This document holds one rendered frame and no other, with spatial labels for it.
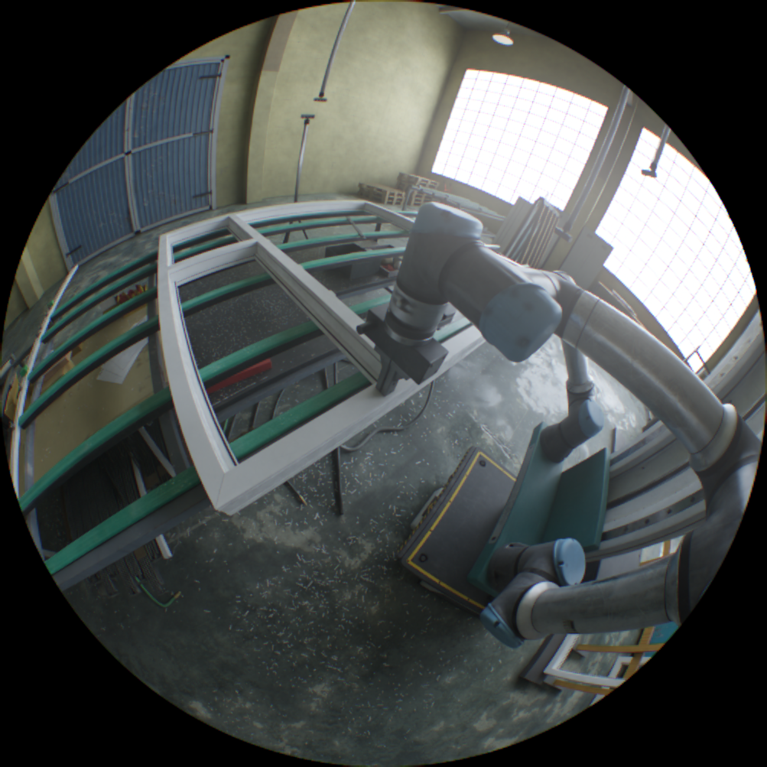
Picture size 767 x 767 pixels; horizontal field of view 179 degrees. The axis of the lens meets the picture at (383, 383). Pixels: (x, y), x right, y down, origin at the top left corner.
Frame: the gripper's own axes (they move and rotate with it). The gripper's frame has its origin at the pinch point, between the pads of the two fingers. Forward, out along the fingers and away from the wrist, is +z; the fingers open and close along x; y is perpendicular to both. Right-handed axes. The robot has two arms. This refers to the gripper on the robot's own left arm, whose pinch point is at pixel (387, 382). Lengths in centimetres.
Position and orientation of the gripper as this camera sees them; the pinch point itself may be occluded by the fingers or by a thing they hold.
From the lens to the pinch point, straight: 45.4
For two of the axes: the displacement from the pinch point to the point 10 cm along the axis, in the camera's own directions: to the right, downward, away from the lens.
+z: -2.2, 6.0, 7.7
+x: 6.6, 6.7, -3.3
